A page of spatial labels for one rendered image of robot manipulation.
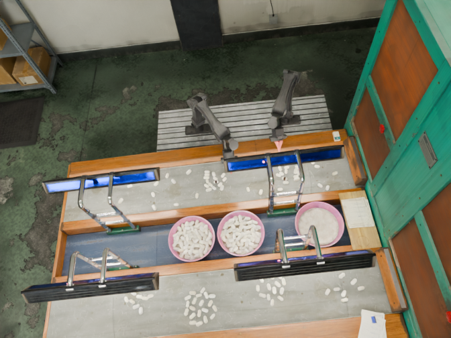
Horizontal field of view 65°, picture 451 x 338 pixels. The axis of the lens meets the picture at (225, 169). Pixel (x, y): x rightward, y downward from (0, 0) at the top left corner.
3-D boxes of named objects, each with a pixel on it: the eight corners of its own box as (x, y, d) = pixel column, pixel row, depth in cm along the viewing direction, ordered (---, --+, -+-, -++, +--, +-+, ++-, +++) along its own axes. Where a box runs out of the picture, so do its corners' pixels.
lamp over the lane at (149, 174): (49, 181, 195) (42, 175, 189) (160, 167, 192) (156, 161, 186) (47, 194, 191) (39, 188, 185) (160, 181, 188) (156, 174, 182)
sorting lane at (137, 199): (70, 181, 231) (69, 180, 230) (349, 147, 223) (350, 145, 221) (64, 224, 217) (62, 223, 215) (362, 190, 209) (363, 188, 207)
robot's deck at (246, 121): (160, 115, 262) (158, 111, 259) (323, 98, 255) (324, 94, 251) (154, 231, 219) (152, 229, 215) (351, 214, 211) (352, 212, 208)
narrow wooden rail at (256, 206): (70, 228, 223) (60, 222, 213) (360, 194, 214) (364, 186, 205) (68, 236, 220) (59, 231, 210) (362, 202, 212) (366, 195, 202)
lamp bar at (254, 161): (223, 160, 190) (222, 153, 184) (339, 146, 188) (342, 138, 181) (225, 173, 187) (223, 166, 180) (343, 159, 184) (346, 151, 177)
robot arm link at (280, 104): (284, 113, 201) (301, 66, 205) (270, 110, 203) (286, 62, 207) (285, 121, 213) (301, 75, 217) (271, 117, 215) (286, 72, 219)
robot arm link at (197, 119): (205, 124, 239) (203, 99, 208) (196, 129, 237) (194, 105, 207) (199, 117, 240) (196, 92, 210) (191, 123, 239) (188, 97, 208)
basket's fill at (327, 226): (294, 212, 210) (294, 209, 205) (332, 208, 209) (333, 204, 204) (301, 249, 199) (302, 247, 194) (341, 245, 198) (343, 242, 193)
